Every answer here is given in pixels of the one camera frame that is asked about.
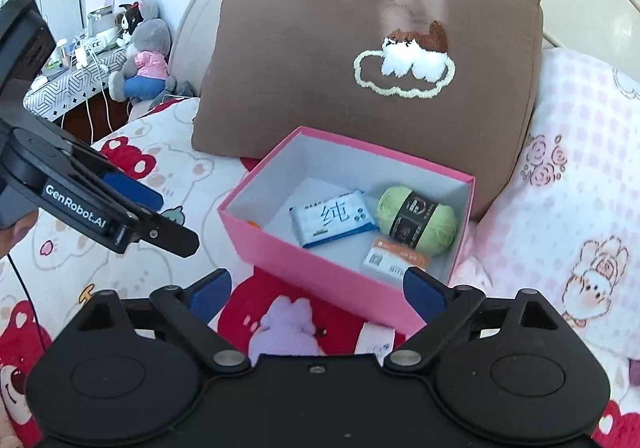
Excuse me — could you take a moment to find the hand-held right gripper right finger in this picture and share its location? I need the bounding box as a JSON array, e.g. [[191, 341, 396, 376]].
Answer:
[[385, 267, 573, 374]]

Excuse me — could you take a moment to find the blue wet wipes packet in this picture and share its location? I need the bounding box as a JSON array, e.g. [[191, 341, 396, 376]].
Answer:
[[289, 190, 380, 249]]

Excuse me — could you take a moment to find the purple plush toy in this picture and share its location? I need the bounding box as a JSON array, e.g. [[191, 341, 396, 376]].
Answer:
[[248, 297, 326, 364]]

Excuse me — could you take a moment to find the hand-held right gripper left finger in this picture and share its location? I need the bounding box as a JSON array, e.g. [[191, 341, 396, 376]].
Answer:
[[65, 268, 251, 375]]

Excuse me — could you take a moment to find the pink patterned pillow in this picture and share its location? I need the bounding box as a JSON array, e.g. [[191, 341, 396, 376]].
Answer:
[[452, 48, 640, 369]]

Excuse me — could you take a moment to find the green yarn ball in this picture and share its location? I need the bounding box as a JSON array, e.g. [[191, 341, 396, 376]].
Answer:
[[375, 185, 460, 257]]

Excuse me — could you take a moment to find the bedside table with clutter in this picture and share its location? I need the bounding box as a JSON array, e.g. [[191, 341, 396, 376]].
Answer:
[[24, 48, 128, 121]]

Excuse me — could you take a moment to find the black cable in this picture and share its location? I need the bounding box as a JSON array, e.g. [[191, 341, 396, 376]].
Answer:
[[6, 253, 53, 346]]

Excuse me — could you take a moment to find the person's left hand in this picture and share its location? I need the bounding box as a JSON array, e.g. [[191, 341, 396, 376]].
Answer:
[[0, 210, 38, 259]]

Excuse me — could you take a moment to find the clear box with orange label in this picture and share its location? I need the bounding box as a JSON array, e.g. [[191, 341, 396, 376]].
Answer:
[[361, 237, 432, 285]]

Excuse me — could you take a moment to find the black and white plush toy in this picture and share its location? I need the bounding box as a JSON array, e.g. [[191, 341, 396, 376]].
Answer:
[[115, 2, 143, 48]]

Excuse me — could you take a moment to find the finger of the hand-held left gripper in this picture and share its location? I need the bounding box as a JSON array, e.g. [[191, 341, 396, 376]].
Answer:
[[97, 170, 165, 213], [132, 213, 201, 257]]

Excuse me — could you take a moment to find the grey plush toy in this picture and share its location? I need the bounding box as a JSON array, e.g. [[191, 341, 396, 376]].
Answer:
[[109, 0, 196, 103]]

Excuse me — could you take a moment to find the white power strip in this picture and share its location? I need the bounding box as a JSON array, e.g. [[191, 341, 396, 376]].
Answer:
[[75, 30, 122, 54]]

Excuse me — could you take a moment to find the brown pillow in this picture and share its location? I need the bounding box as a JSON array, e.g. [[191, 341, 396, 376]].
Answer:
[[191, 0, 544, 221]]

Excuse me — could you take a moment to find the pink cardboard box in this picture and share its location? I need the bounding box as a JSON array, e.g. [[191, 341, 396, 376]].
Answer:
[[217, 126, 476, 336]]

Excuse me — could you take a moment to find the white cable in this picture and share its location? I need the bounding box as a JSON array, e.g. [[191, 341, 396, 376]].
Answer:
[[75, 45, 132, 143]]

